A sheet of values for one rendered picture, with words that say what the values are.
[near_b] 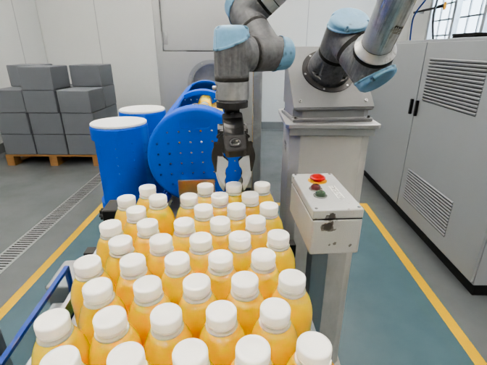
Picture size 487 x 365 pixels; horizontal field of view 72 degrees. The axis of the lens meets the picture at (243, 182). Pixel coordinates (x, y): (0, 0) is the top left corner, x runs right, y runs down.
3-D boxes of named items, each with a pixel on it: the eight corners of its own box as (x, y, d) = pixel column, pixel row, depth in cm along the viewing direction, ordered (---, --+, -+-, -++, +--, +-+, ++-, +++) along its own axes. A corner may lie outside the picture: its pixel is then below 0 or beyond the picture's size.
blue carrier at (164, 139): (234, 132, 183) (232, 79, 172) (247, 200, 102) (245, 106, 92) (182, 135, 182) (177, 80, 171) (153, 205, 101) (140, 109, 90)
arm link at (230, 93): (250, 82, 70) (211, 82, 70) (250, 104, 72) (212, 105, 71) (247, 79, 77) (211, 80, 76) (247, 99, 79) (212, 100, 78)
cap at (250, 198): (258, 205, 74) (258, 198, 73) (240, 204, 74) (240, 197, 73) (259, 198, 77) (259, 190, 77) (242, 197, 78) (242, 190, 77)
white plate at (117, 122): (143, 114, 188) (143, 116, 189) (89, 118, 178) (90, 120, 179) (150, 124, 164) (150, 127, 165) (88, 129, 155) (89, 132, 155)
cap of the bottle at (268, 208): (266, 206, 73) (266, 199, 72) (281, 211, 71) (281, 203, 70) (256, 213, 70) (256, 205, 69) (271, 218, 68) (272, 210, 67)
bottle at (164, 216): (184, 262, 81) (180, 200, 75) (165, 277, 76) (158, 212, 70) (164, 254, 85) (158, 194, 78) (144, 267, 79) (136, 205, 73)
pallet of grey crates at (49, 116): (123, 148, 497) (111, 64, 452) (101, 166, 422) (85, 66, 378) (43, 148, 499) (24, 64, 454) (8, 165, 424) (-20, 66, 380)
